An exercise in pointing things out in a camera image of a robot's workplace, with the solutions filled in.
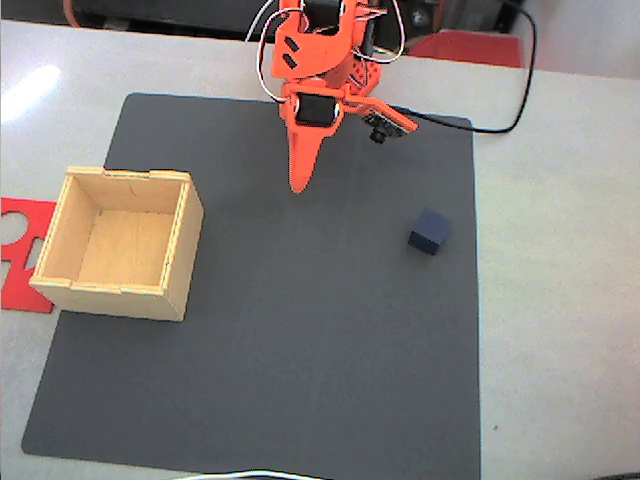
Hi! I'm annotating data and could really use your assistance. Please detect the black background equipment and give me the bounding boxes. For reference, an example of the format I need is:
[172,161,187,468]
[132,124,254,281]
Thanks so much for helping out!
[0,0,524,51]

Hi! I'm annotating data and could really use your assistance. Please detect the red flat tray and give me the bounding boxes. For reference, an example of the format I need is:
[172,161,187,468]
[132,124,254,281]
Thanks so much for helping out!
[407,28,525,69]

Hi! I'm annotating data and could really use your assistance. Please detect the red cutout sheet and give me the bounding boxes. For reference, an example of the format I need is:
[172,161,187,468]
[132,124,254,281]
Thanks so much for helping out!
[0,197,59,315]

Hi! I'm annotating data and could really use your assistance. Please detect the dark grey mat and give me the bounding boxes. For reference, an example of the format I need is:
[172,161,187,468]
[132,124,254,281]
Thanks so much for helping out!
[20,92,482,480]

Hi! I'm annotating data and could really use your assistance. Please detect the open wooden box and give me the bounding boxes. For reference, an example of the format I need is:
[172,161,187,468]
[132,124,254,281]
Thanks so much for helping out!
[28,165,205,324]

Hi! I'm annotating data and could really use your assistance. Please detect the blue cube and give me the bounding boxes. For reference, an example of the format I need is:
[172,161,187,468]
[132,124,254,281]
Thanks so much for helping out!
[407,207,452,256]

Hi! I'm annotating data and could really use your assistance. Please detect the black camera cable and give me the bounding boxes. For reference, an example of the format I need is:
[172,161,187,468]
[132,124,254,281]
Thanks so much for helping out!
[392,0,539,135]

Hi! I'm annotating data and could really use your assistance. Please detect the white servo wires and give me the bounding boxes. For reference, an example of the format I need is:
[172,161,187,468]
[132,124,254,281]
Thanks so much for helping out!
[256,0,406,106]

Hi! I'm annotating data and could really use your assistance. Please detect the white cable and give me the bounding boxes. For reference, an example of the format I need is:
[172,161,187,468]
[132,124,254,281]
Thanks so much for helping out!
[172,468,331,480]
[244,0,276,42]

